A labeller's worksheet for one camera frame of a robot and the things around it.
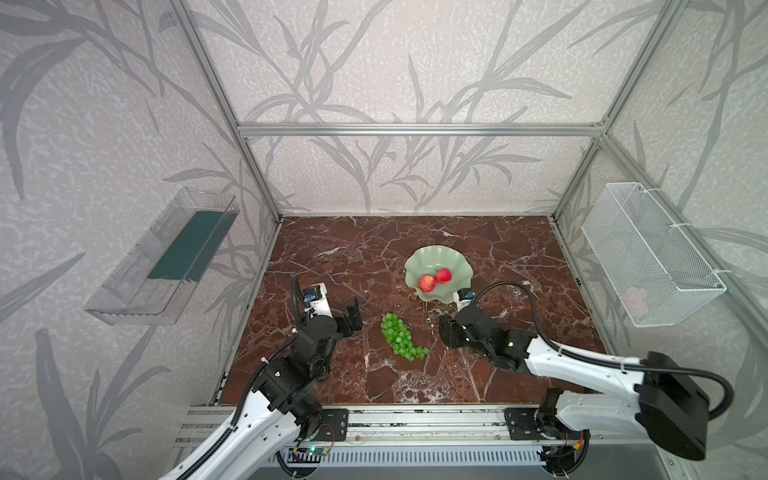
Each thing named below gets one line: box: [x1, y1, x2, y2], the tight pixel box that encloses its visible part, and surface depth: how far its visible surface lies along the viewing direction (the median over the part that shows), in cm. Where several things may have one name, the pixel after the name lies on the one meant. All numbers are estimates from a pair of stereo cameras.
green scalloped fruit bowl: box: [404, 245, 474, 304], surface depth 103 cm
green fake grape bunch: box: [381, 313, 430, 361], surface depth 86 cm
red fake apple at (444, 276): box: [435, 268, 453, 285], surface depth 100 cm
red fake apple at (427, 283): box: [418, 274, 437, 293], surface depth 98 cm
